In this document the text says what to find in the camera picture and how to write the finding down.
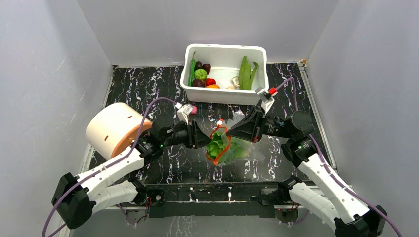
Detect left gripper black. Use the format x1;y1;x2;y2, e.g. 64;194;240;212
161;120;213;150

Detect clear zip top bag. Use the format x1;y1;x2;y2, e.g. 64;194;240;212
206;110;266;166

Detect green napa cabbage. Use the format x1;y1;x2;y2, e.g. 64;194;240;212
206;132;251;166

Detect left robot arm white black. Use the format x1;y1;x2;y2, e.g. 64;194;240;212
51;121;211;230

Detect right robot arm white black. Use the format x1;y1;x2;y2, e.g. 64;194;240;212
227;106;386;237

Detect pink small cube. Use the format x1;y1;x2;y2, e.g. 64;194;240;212
190;106;197;115

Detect beige mushroom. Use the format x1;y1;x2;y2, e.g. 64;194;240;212
226;76;240;90

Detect green leafy vegetable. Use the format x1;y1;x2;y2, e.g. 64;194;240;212
238;56;259;90

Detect orange fruit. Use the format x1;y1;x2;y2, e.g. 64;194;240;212
206;84;220;89

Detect dark purple fruit front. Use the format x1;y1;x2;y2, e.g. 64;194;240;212
191;79;206;88

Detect red tomato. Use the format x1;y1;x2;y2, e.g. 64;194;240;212
205;78;216;87

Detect green bumpy fruit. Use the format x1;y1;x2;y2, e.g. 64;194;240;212
194;69;208;81

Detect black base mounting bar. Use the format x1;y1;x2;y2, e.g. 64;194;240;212
148;182;300;222

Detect white plastic bin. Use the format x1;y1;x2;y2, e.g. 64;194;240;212
179;43;270;105

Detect dark red fruit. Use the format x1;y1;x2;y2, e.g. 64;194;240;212
202;63;211;74

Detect long green chili pepper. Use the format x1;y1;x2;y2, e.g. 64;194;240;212
188;52;196;86

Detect white cylindrical drum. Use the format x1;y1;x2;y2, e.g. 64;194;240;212
85;102;143;160

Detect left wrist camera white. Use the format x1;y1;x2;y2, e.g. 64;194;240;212
175;103;193;125

